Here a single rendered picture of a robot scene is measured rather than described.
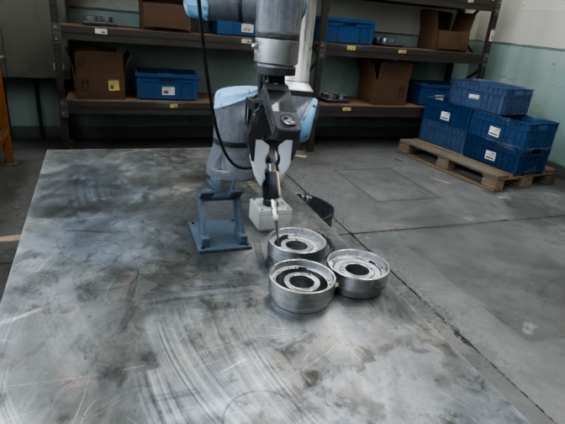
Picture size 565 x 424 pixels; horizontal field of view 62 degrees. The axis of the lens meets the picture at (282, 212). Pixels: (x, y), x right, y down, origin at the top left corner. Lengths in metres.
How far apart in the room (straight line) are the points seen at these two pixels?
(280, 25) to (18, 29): 3.76
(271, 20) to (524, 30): 4.97
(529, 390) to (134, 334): 1.67
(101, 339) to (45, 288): 0.16
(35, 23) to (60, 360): 3.91
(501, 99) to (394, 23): 1.61
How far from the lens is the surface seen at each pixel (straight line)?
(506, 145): 4.42
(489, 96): 4.54
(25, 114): 4.80
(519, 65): 5.63
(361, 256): 0.86
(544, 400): 2.09
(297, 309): 0.73
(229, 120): 1.23
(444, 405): 0.64
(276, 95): 0.81
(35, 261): 0.90
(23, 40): 4.46
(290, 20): 0.81
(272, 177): 0.85
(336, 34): 4.64
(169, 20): 4.15
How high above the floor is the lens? 1.21
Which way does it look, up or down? 23 degrees down
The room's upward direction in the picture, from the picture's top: 5 degrees clockwise
